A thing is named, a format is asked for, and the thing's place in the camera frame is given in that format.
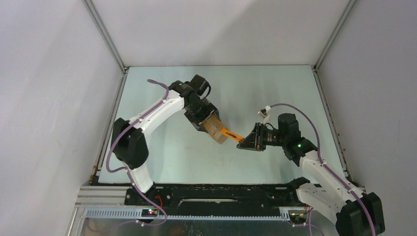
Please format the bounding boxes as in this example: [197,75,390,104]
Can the brown cardboard express box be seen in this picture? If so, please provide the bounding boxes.
[201,115,227,145]

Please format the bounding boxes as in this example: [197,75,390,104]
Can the controller board with leds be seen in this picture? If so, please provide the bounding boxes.
[141,208,159,217]
[288,212,308,226]

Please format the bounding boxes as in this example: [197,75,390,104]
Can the right aluminium frame post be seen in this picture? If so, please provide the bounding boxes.
[312,0,357,71]

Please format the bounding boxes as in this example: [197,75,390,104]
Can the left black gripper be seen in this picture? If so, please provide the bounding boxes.
[184,98,219,133]

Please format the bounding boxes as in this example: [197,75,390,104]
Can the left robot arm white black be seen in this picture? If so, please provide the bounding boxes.
[109,75,226,205]

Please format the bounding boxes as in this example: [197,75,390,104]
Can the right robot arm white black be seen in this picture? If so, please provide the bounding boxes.
[237,113,386,236]

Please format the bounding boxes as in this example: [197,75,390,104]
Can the right controller board with leds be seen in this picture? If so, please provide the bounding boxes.
[288,212,308,226]

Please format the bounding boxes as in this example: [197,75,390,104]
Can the left controller board with leds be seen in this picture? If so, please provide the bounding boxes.
[141,208,159,217]

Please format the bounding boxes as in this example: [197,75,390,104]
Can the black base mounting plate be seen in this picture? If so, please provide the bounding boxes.
[124,183,309,216]

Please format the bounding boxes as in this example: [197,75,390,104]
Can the aluminium frame post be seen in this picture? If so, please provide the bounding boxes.
[82,0,128,74]
[312,0,357,71]

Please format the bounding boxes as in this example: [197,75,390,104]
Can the grey slotted cable duct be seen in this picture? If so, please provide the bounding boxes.
[85,207,289,221]

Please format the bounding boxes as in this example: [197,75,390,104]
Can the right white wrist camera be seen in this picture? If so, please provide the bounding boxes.
[258,106,271,124]

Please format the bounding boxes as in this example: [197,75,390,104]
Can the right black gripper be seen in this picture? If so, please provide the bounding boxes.
[237,122,287,151]

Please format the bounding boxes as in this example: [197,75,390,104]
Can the left aluminium frame post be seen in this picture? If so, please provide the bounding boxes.
[82,0,128,74]

